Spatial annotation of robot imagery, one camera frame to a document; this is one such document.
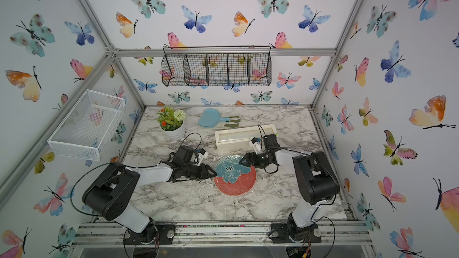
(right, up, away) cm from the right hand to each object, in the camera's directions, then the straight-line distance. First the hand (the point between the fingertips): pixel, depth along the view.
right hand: (246, 162), depth 91 cm
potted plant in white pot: (-38, +20, +1) cm, 43 cm away
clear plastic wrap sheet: (-7, -7, -3) cm, 10 cm away
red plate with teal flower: (-7, -7, -3) cm, 10 cm away
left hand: (-15, -5, -4) cm, 16 cm away
